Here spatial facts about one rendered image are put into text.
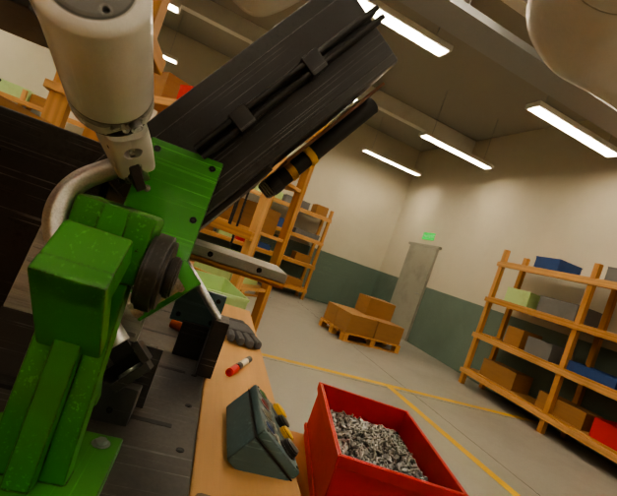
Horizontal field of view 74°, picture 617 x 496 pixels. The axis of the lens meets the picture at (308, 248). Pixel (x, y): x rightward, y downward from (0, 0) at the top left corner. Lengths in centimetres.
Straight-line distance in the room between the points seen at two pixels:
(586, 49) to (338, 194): 1002
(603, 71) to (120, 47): 41
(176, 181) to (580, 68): 52
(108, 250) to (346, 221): 1024
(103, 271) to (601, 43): 46
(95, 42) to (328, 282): 1027
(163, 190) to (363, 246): 1021
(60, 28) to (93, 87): 6
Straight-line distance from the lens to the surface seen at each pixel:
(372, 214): 1084
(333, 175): 1040
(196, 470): 57
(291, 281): 967
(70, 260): 35
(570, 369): 611
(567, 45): 49
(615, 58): 48
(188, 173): 68
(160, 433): 62
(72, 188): 65
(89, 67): 40
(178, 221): 66
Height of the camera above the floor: 119
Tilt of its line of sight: level
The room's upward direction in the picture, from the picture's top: 19 degrees clockwise
